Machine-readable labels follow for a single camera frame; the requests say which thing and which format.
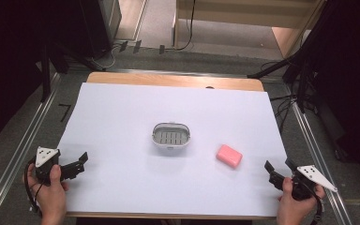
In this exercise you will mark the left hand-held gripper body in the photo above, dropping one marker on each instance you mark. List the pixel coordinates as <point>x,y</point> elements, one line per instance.
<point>45,153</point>

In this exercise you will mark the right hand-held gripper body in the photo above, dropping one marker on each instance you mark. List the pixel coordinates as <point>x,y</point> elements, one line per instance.
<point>315,176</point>

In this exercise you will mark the pink soap bar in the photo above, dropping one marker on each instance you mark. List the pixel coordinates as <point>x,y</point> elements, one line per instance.
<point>229,156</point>

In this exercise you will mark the grey and white soap dish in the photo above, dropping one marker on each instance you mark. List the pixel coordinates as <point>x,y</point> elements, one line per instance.
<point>171,138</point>

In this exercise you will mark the person's left hand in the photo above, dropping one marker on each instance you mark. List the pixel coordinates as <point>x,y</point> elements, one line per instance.
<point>50,197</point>

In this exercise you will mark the person's right hand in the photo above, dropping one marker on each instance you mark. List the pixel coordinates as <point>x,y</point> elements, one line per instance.
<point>293,209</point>

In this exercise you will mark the white paper sheet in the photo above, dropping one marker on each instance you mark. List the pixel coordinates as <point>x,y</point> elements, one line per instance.
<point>131,112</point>

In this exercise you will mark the black stand leg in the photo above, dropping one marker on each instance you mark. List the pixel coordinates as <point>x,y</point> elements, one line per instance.
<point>272,68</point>

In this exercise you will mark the black curtain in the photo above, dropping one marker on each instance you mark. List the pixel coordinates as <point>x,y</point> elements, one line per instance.
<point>15,47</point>
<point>350,78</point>

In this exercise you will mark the wooden table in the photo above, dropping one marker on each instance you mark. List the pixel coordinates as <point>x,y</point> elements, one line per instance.
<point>156,80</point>

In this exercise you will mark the light wooden cabinet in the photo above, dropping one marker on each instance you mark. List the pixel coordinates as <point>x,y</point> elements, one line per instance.
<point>231,12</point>

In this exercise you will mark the metal floor rail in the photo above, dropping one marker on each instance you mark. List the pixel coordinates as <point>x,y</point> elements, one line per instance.
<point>15,156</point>
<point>318,156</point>

